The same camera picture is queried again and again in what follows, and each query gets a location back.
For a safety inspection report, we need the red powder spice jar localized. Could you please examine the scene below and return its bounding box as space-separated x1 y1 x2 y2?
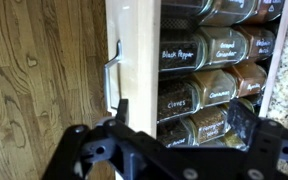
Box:
235 25 277 61

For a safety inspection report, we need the yellow seed spice jar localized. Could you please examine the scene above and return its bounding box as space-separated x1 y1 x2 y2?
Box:
217 129 249 150

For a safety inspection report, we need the metal drawer handle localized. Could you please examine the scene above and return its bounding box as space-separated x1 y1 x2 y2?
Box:
102 39 124 113

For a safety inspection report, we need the cloves spice jar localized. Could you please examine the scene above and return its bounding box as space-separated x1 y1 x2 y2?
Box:
157 79 204 123

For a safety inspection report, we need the cinnamon spice jar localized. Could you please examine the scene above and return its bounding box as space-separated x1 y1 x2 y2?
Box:
190 69 238 109

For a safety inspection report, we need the orange powder spice jar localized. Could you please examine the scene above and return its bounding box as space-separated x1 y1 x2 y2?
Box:
225 62 269 99

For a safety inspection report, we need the reddish brown spice jar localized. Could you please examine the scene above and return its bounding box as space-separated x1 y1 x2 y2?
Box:
243 0 286 24

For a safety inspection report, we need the fenugreek seeds spice jar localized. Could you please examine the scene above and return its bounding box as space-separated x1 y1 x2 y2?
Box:
183 105 232 145

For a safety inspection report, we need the black pepper spice jar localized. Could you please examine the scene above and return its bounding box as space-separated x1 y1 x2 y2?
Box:
158 33 209 73

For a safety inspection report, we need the ground coriander spice jar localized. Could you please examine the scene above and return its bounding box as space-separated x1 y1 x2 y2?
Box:
197 26 249 68

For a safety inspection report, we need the dark unlabelled spice jar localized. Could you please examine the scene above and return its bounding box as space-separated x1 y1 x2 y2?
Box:
160 0 215 22

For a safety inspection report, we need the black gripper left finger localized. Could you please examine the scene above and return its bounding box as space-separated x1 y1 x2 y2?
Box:
114 98 130 125

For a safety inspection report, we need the wooden drawer with spice jars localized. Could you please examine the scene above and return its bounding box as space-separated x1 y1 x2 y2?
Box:
103 0 288 180

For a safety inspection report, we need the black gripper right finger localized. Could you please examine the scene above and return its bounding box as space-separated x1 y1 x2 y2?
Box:
226 99 262 153

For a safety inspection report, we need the anise spice jar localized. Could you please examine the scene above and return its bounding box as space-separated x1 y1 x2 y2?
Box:
157 118 199 148

